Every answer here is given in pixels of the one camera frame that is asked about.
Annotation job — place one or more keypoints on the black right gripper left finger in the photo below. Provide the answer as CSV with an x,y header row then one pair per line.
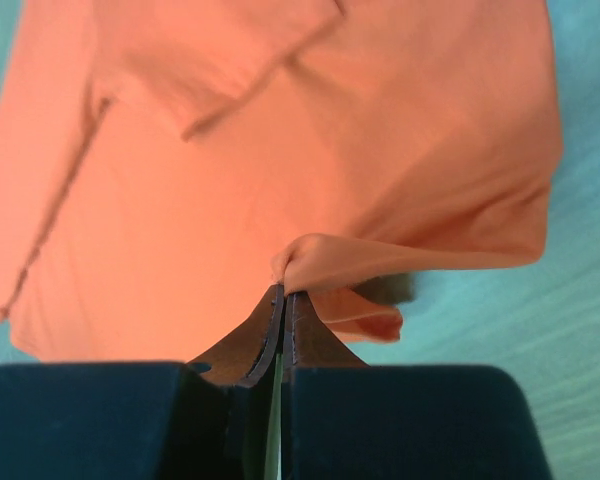
x,y
215,417

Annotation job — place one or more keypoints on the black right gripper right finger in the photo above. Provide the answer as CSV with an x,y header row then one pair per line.
x,y
345,419

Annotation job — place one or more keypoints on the orange t shirt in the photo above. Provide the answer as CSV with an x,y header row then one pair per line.
x,y
162,163

